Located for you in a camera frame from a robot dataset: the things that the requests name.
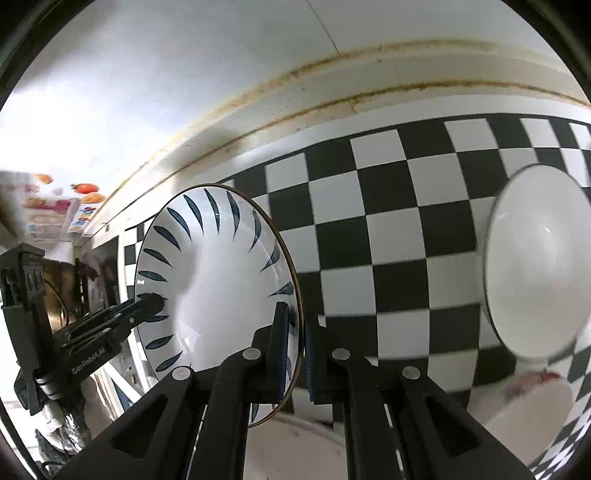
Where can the white bowl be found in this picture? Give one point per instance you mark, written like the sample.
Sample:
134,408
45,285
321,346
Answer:
535,277
521,415

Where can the black white checkered tablecloth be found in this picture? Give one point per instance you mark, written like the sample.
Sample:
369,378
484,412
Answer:
397,240

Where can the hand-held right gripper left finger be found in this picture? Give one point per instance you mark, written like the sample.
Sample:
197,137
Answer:
282,355

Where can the colourful wall sticker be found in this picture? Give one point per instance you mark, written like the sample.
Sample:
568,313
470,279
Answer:
51,207

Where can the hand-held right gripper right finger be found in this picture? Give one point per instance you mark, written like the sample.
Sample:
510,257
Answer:
312,364

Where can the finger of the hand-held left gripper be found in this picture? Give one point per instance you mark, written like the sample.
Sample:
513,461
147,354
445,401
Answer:
124,316

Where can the blue leaf pattern plate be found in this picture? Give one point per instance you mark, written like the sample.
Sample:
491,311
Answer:
221,286

